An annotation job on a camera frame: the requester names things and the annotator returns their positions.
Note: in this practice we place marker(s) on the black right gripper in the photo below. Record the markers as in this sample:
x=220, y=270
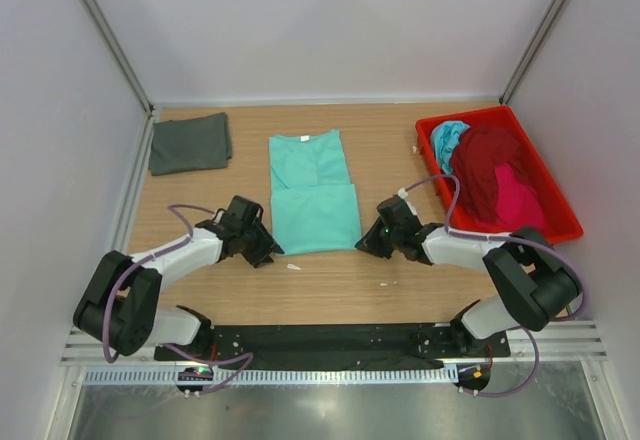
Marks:
x=370, y=242

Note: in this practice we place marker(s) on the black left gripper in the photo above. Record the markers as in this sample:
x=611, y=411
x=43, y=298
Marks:
x=267, y=245

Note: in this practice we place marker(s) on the turquoise t shirt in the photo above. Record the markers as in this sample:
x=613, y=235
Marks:
x=314, y=205

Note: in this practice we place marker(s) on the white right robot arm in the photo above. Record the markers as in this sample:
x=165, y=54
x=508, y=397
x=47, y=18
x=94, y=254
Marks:
x=533, y=285

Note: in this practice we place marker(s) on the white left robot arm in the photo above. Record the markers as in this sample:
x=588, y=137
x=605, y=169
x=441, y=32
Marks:
x=120, y=306

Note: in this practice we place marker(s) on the folded grey t shirt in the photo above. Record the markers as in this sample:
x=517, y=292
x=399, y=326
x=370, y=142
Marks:
x=195, y=144

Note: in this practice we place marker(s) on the light blue t shirt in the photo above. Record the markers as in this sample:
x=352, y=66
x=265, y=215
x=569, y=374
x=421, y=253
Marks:
x=444, y=139

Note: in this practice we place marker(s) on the dark red t shirt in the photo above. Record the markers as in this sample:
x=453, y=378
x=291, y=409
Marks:
x=480, y=151

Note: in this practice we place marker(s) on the pink t shirt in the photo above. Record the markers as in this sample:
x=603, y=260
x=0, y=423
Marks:
x=517, y=203

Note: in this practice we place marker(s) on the red plastic bin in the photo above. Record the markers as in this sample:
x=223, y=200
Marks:
x=562, y=224

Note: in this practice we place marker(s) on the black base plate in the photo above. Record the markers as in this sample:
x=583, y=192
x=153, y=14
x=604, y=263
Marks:
x=350, y=347

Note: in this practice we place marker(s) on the slotted cable duct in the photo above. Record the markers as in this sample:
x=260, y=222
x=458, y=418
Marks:
x=182, y=375

